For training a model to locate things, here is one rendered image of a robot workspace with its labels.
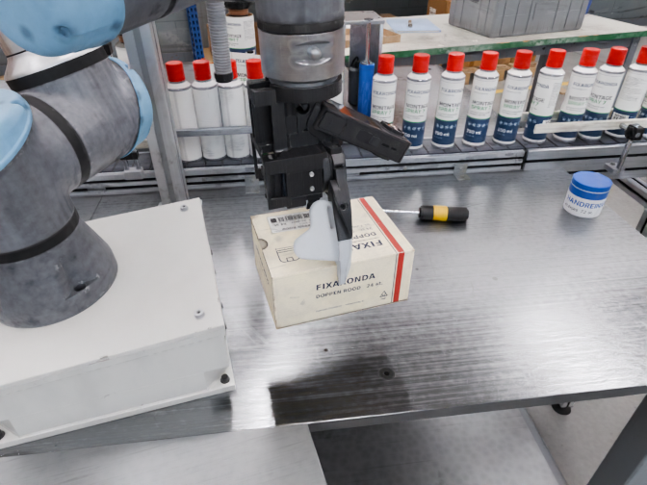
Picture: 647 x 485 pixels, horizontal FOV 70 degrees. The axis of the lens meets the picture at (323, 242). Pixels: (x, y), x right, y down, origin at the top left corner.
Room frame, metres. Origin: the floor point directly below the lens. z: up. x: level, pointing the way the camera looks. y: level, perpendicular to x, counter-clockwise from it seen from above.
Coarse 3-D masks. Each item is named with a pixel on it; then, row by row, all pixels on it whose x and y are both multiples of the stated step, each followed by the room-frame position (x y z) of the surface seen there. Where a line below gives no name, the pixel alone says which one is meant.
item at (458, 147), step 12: (348, 144) 1.02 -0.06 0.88; (456, 144) 1.02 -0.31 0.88; (492, 144) 1.02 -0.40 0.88; (516, 144) 1.02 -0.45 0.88; (144, 156) 0.96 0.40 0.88; (348, 156) 0.96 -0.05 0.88; (360, 156) 0.96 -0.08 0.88; (372, 156) 0.96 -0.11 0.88; (108, 168) 0.89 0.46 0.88; (120, 168) 0.89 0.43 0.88; (144, 168) 0.89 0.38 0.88
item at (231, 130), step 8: (192, 128) 0.91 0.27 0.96; (200, 128) 0.91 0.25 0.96; (208, 128) 0.91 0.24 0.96; (216, 128) 0.91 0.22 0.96; (224, 128) 0.91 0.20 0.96; (232, 128) 0.92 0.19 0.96; (240, 128) 0.92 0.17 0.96; (248, 128) 0.92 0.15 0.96; (184, 136) 0.90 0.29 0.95; (192, 136) 0.90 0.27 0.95
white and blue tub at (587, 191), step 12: (576, 180) 0.81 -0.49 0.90; (588, 180) 0.80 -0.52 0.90; (600, 180) 0.80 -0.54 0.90; (576, 192) 0.80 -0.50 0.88; (588, 192) 0.78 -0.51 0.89; (600, 192) 0.78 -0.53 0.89; (564, 204) 0.82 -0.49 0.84; (576, 204) 0.79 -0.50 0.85; (588, 204) 0.78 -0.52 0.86; (600, 204) 0.78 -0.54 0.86; (576, 216) 0.79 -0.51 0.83; (588, 216) 0.78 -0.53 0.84
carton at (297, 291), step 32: (256, 224) 0.46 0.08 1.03; (288, 224) 0.46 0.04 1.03; (352, 224) 0.46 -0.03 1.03; (384, 224) 0.46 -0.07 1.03; (256, 256) 0.46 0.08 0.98; (288, 256) 0.40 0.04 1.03; (352, 256) 0.40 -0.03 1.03; (384, 256) 0.40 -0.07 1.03; (288, 288) 0.37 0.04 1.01; (320, 288) 0.38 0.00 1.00; (352, 288) 0.39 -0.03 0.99; (384, 288) 0.40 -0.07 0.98; (288, 320) 0.37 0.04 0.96
